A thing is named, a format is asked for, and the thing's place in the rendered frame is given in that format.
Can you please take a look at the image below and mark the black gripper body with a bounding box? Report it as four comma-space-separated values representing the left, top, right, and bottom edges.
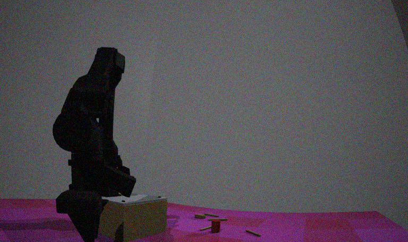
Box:
56, 153, 111, 215

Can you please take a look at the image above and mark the dark brown cylinder with red top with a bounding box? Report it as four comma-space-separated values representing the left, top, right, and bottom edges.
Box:
211, 220, 220, 232

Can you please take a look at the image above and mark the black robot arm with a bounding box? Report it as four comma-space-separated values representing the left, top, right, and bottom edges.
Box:
53, 47, 136, 197

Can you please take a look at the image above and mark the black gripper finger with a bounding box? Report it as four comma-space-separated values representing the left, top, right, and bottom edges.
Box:
95, 199, 109, 239
68, 208, 104, 242

